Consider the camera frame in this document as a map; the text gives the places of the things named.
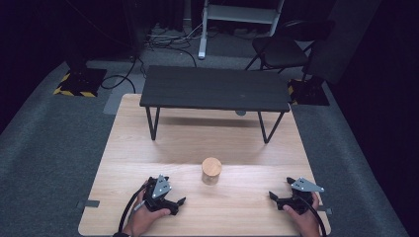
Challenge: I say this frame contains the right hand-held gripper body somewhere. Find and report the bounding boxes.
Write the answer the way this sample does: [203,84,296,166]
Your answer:
[277,177,325,215]

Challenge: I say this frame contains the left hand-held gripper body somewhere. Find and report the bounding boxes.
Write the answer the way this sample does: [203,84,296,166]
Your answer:
[142,174,179,216]

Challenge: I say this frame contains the person's right hand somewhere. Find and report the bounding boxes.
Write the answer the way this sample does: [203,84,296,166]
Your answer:
[282,193,322,237]

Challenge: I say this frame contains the person's left hand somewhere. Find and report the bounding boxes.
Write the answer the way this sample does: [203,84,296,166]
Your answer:
[123,190,173,237]

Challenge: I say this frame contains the small wooden cylinder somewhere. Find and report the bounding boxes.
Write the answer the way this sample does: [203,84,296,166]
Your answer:
[201,156,223,187]

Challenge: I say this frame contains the black base with striped tape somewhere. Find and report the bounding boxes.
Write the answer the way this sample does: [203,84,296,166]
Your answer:
[52,67,109,99]
[287,76,331,107]

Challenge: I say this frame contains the black shelf with metal legs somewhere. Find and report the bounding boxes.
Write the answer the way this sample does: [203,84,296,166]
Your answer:
[138,64,292,145]

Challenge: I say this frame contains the black folding chair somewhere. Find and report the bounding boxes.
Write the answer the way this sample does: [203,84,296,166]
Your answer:
[244,19,336,83]

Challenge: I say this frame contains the grey partition board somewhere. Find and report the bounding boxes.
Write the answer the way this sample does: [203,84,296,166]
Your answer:
[302,0,383,85]

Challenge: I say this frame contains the white metal stand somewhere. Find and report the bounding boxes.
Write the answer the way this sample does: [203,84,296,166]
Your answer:
[197,0,287,60]

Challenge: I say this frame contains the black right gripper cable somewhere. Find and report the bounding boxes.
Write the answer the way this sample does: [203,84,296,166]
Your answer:
[295,194,328,237]

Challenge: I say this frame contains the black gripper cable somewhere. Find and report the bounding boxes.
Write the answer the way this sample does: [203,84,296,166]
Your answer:
[118,183,150,234]
[295,194,328,237]

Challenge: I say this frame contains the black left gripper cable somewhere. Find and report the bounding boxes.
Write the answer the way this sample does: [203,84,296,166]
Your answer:
[118,183,150,234]

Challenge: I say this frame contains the black floor cable loop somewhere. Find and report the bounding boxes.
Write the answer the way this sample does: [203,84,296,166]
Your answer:
[100,54,148,95]

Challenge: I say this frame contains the bundle of floor cables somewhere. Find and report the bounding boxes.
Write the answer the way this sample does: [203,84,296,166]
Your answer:
[143,22,206,68]

